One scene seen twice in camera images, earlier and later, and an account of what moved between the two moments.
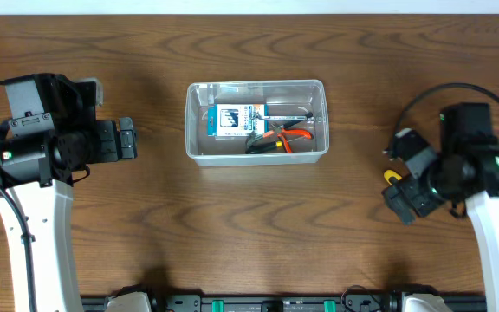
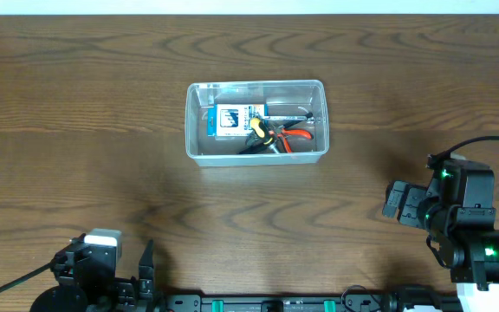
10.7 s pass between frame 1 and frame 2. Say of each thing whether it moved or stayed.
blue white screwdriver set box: stayed
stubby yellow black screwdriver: moved
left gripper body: moved
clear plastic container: stayed
